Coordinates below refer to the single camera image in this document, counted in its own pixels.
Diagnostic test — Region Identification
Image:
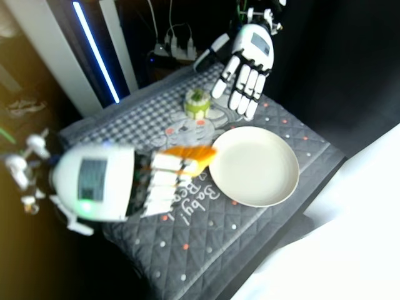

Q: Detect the white power strip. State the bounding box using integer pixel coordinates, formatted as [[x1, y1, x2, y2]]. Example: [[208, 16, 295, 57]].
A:
[[152, 42, 198, 63]]

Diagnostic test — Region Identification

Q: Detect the white pillar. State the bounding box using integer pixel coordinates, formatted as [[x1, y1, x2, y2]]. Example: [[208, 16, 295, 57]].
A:
[[5, 0, 139, 119]]

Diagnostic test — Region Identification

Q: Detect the white cable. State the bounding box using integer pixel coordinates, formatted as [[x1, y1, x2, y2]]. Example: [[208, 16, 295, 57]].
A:
[[146, 0, 161, 48]]

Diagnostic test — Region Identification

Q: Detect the green white toy cake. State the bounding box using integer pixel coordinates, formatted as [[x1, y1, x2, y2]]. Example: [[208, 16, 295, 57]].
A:
[[183, 88, 212, 121]]

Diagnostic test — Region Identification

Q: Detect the orange braided toy bread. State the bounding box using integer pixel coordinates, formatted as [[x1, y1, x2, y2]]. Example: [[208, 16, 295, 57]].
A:
[[161, 144, 220, 179]]

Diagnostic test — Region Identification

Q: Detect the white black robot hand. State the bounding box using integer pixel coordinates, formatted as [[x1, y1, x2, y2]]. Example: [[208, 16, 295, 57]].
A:
[[51, 144, 201, 223], [192, 23, 276, 122]]

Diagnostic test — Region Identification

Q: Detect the white round plate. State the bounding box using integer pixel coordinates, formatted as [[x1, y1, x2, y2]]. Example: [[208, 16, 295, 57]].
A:
[[207, 126, 301, 208]]

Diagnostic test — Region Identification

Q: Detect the grey quilt with bear print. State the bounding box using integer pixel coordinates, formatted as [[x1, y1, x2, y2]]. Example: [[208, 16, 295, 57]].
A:
[[58, 61, 347, 300]]

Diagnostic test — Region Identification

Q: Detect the blue light strip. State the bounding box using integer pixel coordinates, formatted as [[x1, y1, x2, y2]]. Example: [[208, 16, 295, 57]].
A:
[[72, 1, 121, 104]]

